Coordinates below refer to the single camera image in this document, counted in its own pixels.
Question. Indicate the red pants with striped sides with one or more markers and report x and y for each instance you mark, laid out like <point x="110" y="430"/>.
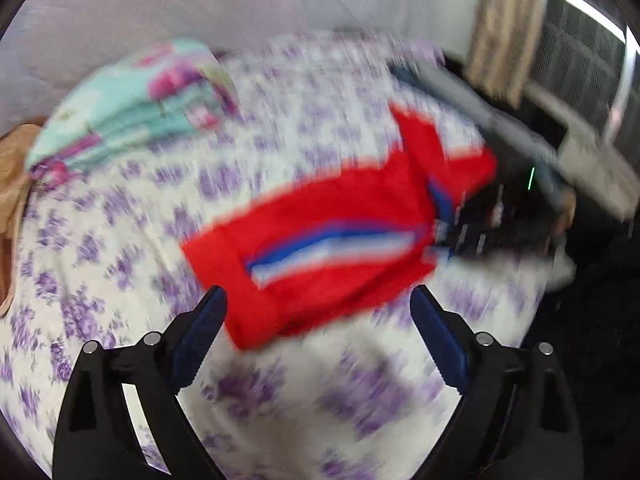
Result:
<point x="350" y="210"/>

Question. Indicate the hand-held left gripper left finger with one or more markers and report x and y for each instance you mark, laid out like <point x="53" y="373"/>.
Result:
<point x="199" y="342"/>

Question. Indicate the person's right hand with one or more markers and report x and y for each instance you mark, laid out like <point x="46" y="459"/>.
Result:
<point x="564" y="212"/>

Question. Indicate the teal floral pillow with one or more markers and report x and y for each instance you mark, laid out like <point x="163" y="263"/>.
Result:
<point x="125" y="105"/>

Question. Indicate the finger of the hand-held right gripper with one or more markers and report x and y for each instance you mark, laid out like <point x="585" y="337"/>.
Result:
<point x="444" y="234"/>

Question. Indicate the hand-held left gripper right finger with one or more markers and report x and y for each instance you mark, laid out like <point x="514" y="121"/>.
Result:
<point x="441" y="345"/>

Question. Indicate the beige curtain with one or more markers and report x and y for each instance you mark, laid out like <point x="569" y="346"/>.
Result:
<point x="505" y="25"/>

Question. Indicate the beige cloth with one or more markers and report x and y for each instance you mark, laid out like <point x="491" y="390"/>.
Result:
<point x="12" y="160"/>

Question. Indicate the window with metal grille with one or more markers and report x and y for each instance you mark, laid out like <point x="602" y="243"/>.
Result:
<point x="580" y="55"/>

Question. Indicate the purple floral bed sheet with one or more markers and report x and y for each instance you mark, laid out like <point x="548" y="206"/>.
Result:
<point x="125" y="260"/>

